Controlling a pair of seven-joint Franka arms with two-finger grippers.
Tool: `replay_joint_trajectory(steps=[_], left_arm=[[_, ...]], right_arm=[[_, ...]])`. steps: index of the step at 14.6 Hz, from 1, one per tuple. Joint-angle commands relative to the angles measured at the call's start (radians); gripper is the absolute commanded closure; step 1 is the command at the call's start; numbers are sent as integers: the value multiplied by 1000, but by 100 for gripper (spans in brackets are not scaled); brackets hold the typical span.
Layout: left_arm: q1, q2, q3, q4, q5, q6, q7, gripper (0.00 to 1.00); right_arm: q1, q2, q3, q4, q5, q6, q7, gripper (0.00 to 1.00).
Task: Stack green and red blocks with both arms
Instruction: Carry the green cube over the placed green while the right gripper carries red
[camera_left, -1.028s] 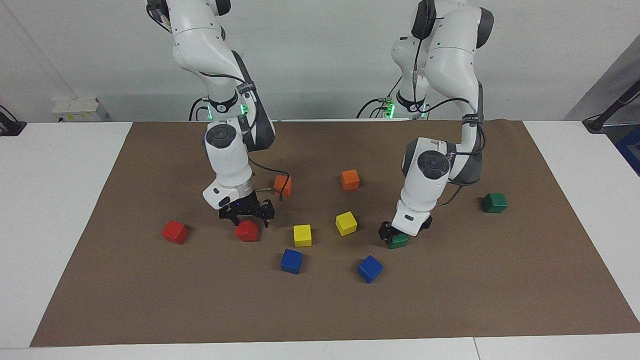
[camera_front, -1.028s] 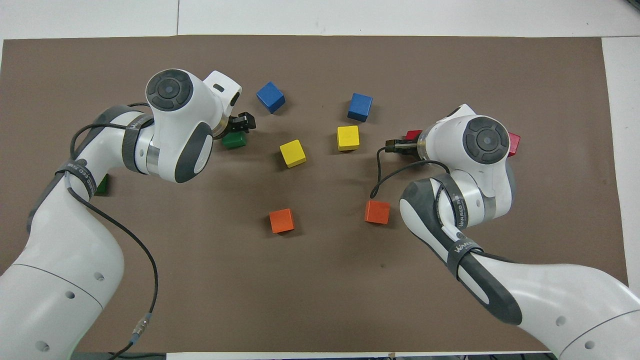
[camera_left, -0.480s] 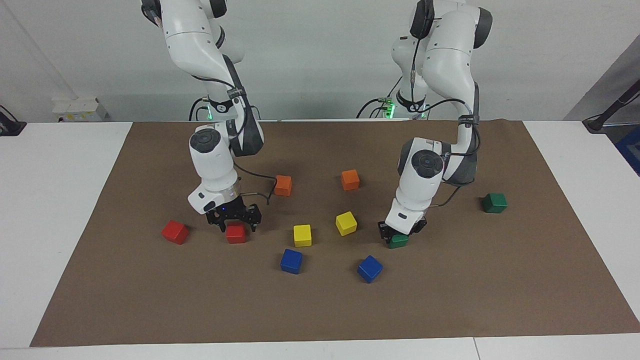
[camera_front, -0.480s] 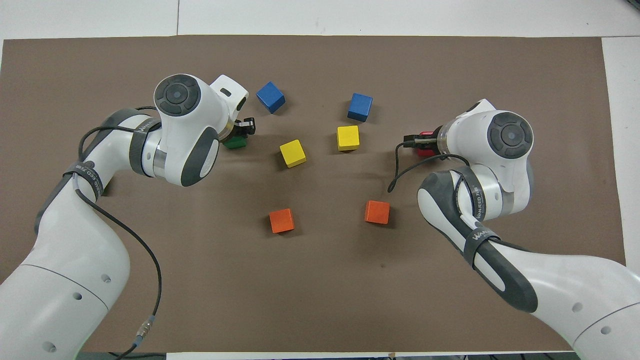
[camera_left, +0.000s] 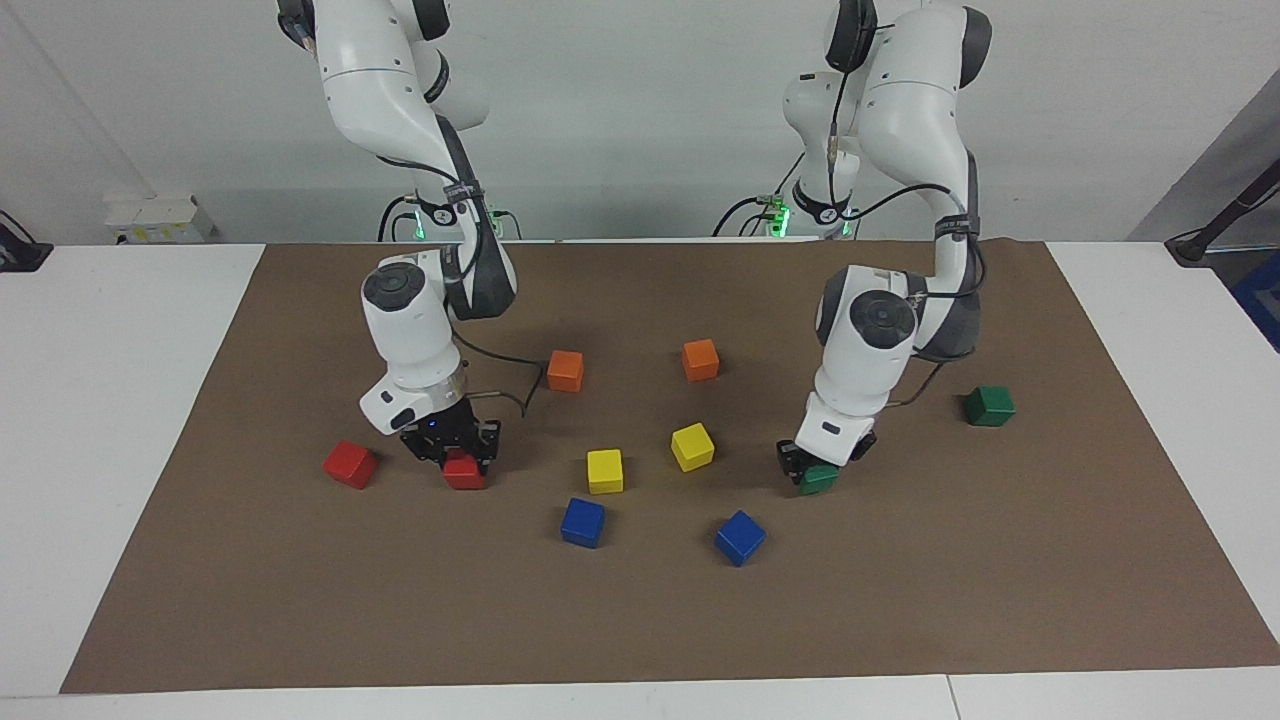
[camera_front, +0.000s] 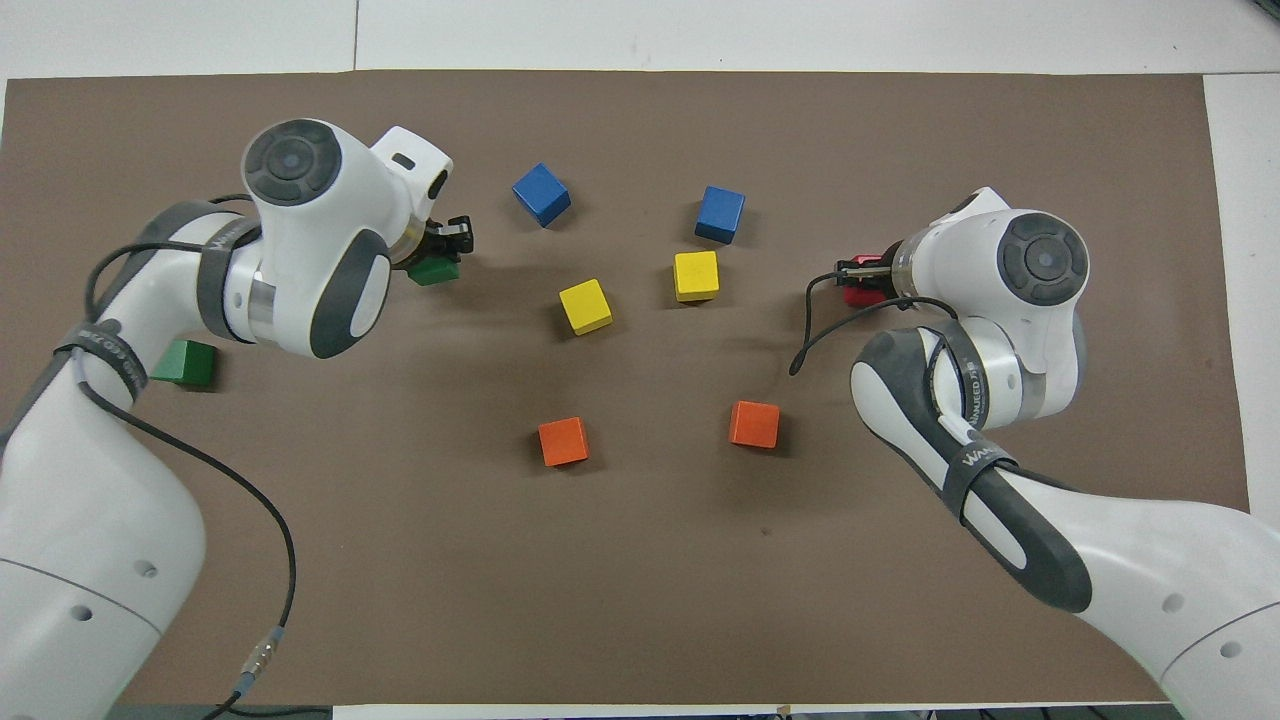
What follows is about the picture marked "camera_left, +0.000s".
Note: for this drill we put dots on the black pole stand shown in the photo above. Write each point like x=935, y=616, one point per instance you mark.
x=1195, y=245

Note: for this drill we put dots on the white wall socket box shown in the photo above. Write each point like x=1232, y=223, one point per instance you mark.
x=160, y=218

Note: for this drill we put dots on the blue plastic box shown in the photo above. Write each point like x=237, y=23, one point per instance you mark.
x=1262, y=300

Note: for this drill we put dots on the green wooden block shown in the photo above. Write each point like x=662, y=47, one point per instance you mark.
x=820, y=480
x=989, y=405

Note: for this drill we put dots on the blue wooden block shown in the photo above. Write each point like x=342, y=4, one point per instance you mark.
x=740, y=537
x=583, y=522

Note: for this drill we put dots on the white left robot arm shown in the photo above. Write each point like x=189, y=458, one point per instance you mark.
x=870, y=380

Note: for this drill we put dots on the brown table mat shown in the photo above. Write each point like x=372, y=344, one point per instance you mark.
x=640, y=620

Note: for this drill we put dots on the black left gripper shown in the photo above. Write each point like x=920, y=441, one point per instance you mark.
x=865, y=445

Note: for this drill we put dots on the red wooden block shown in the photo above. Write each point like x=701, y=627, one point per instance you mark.
x=350, y=464
x=464, y=474

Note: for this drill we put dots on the black stand foot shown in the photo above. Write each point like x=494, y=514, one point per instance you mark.
x=22, y=255

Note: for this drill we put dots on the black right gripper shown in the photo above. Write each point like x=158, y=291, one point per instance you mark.
x=445, y=428

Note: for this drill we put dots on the yellow wooden block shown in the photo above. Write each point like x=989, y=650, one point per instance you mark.
x=692, y=446
x=604, y=470

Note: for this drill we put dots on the orange wooden block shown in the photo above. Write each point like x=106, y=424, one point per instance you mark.
x=700, y=360
x=565, y=370

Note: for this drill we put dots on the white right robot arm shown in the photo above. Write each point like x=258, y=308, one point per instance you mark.
x=410, y=330

